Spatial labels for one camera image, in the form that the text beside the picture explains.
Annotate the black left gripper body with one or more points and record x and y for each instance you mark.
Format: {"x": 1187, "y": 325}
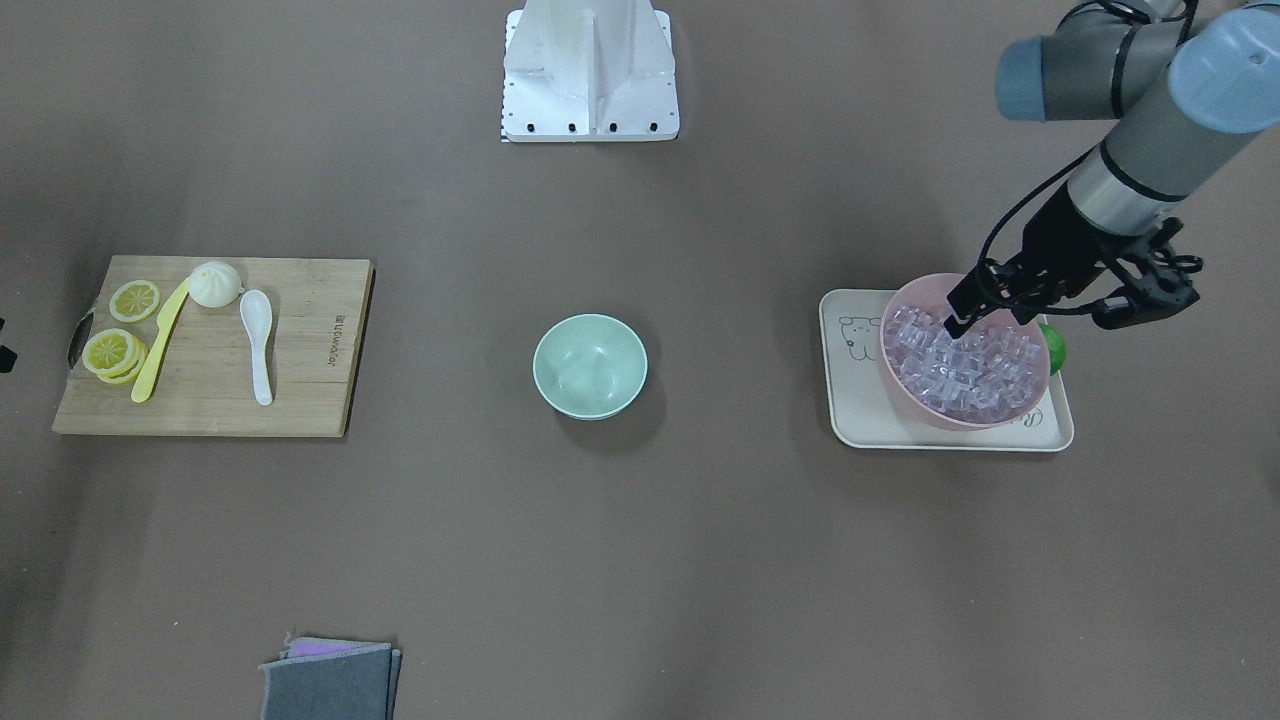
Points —
{"x": 1058, "y": 240}

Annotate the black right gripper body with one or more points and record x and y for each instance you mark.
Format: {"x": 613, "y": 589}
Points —
{"x": 6, "y": 359}

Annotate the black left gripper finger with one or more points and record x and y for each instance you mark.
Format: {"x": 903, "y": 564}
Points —
{"x": 972, "y": 299}

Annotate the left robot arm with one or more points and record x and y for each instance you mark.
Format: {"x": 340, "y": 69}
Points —
{"x": 1185, "y": 97}

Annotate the clear ice cubes pile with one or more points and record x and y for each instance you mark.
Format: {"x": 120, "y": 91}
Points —
{"x": 992, "y": 373}

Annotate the pink bowl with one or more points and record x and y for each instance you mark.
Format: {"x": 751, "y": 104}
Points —
{"x": 930, "y": 291}

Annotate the white ceramic spoon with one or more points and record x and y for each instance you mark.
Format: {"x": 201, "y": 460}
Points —
{"x": 257, "y": 317}

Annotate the mint green bowl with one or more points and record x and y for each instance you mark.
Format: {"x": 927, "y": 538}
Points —
{"x": 590, "y": 367}

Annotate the green lime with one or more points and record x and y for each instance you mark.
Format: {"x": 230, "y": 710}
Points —
{"x": 1056, "y": 347}

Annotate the lower lemon slice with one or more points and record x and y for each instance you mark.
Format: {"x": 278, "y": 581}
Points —
{"x": 132, "y": 372}

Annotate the single lemon slice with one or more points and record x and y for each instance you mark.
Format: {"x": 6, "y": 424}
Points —
{"x": 134, "y": 301}

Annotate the yellow plastic knife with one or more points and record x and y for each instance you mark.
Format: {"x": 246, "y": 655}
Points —
{"x": 144, "y": 384}

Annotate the cream rabbit tray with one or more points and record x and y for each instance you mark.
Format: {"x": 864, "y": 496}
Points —
{"x": 863, "y": 413}

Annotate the purple cloth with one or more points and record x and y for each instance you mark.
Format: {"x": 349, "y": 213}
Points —
{"x": 312, "y": 646}

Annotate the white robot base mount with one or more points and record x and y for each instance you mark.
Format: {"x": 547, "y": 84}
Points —
{"x": 589, "y": 72}

